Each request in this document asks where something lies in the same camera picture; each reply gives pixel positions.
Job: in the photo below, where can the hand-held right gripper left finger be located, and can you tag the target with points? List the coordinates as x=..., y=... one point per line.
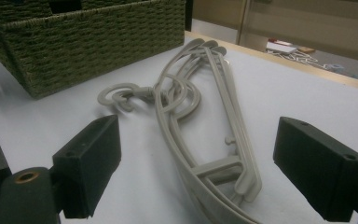
x=87, y=161

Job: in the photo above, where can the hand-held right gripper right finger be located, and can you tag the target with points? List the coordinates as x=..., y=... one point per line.
x=320, y=168

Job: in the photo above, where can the grey plastic clothes hanger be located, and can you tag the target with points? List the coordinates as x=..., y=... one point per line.
x=233, y=109
x=205, y=200

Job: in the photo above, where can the green woven basket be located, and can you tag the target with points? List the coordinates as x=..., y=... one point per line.
x=90, y=53

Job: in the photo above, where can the white table board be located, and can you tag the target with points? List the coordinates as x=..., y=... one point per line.
x=292, y=93

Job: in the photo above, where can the white and red packet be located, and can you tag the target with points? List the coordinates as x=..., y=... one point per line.
x=281, y=46

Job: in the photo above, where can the wooden shelf unit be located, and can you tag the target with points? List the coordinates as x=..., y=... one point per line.
x=307, y=21

